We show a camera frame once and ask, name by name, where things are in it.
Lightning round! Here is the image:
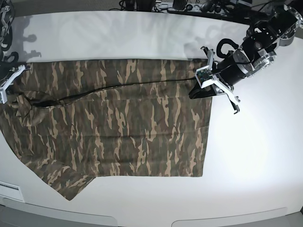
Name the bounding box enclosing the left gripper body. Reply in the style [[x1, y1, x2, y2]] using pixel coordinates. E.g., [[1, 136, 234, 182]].
[[217, 51, 255, 87]]

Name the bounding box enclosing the camouflage T-shirt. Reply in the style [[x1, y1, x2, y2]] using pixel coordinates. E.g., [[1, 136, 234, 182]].
[[0, 59, 212, 200]]

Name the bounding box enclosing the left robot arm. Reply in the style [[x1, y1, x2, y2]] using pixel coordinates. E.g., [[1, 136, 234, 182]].
[[216, 0, 303, 89]]

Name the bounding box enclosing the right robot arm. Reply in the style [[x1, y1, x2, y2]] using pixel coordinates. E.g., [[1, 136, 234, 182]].
[[0, 0, 219, 63]]

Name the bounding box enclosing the white label plate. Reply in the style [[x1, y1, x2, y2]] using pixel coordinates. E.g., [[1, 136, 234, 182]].
[[0, 182, 25, 202]]

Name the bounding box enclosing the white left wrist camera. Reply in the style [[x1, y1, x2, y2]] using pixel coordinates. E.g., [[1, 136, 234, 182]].
[[195, 46, 240, 114]]

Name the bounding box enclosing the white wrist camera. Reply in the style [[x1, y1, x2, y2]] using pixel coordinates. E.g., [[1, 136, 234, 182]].
[[195, 46, 240, 114], [0, 65, 31, 104]]

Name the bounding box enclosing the black cable clutter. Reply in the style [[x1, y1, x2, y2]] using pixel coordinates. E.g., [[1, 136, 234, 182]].
[[116, 0, 265, 17]]

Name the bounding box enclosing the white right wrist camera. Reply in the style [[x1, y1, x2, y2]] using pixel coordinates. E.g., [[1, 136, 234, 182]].
[[0, 65, 31, 104]]

